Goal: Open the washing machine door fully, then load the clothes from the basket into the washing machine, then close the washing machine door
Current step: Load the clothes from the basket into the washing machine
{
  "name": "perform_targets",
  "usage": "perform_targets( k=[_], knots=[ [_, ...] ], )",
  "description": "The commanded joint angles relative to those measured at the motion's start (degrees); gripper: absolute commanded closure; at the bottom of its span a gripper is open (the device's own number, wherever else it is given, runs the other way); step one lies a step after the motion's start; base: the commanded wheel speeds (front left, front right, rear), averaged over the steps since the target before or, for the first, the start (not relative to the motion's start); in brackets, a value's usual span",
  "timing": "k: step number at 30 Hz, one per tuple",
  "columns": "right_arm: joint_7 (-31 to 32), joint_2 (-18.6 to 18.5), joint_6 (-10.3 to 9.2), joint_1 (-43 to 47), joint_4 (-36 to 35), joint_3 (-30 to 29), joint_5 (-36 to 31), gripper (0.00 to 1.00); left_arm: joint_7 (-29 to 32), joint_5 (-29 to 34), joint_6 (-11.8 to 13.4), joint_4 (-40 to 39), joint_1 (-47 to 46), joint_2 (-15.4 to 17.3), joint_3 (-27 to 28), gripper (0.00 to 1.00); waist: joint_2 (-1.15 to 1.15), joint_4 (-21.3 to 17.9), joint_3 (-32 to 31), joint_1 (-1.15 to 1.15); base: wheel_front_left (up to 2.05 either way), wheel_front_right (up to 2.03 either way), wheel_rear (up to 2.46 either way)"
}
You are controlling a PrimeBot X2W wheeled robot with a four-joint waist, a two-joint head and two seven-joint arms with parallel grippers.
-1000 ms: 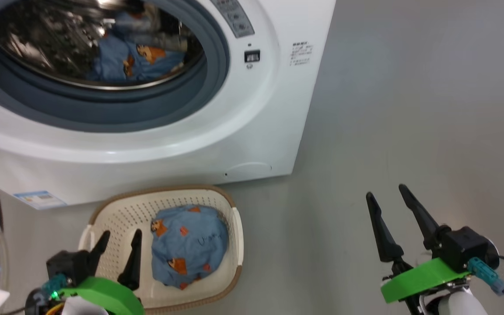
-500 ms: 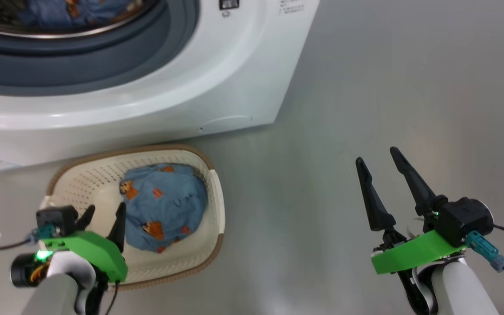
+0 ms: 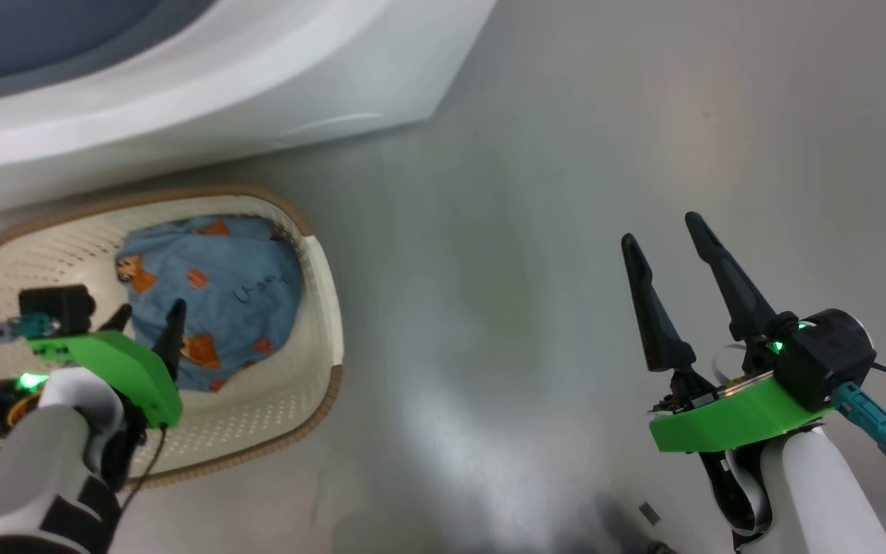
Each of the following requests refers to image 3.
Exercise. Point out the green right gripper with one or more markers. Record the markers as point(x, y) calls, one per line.
point(720, 423)

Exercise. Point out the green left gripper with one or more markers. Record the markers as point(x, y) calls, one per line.
point(120, 369)

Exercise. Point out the blue cartoon print garment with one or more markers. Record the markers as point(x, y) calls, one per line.
point(235, 285)

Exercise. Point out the cream perforated laundry basket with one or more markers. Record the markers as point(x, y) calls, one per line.
point(274, 415)

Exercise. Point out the white front-load washing machine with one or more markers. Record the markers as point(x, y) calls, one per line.
point(181, 100)

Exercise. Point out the grey rubber door gasket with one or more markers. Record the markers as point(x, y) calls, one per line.
point(28, 46)

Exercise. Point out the small grey rectangular piece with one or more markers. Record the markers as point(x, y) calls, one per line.
point(649, 514)

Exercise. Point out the round white filter cover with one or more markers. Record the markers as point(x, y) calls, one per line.
point(335, 127)

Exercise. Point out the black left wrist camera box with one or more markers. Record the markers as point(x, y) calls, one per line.
point(58, 308)

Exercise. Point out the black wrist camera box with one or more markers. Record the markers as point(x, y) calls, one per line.
point(58, 308)
point(827, 362)

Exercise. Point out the teal left camera connector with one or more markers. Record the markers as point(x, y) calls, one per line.
point(28, 326)

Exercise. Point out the teal camera connector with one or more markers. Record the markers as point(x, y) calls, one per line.
point(870, 419)
point(28, 326)

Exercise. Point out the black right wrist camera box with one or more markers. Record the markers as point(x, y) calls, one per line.
point(827, 362)

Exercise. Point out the teal right camera connector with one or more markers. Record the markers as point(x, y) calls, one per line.
point(870, 419)

